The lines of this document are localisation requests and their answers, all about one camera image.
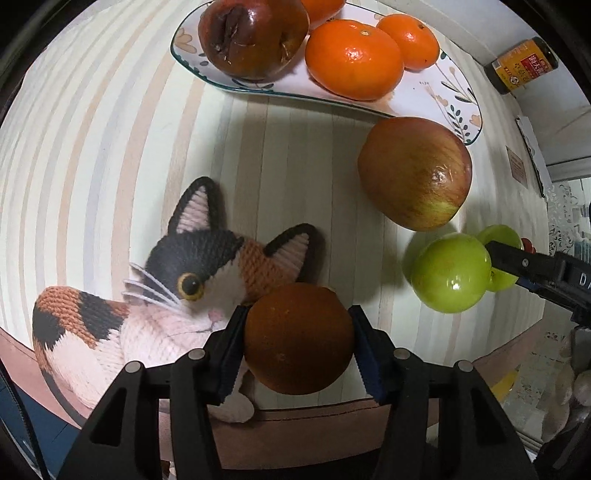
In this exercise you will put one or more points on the small red knob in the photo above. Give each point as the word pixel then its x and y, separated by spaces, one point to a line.
pixel 528 245

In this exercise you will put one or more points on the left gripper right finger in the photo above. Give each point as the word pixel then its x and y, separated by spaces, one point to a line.
pixel 444 422

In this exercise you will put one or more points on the striped cat print mat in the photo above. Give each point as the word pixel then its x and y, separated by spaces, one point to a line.
pixel 106 132

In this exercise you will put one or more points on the dark red pomegranate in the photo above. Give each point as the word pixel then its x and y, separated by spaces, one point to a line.
pixel 252 39

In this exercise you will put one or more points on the dark orange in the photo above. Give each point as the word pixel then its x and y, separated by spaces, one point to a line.
pixel 298 339

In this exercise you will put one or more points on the deer pattern ceramic plate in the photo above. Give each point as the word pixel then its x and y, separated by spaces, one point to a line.
pixel 441 93

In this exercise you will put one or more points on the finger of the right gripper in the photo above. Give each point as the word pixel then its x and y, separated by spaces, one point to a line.
pixel 517 263

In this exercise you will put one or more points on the soy sauce bottle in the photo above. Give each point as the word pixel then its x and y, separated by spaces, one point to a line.
pixel 520 65

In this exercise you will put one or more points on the green apple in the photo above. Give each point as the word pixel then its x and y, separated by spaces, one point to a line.
pixel 452 273
pixel 500 279

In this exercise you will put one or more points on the large orange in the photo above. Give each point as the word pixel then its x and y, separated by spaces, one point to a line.
pixel 320 11

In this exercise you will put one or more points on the red yellow apple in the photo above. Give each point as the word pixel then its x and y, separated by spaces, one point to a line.
pixel 415 171

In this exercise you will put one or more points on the small tangerine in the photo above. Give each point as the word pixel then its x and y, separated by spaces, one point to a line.
pixel 419 46
pixel 354 60

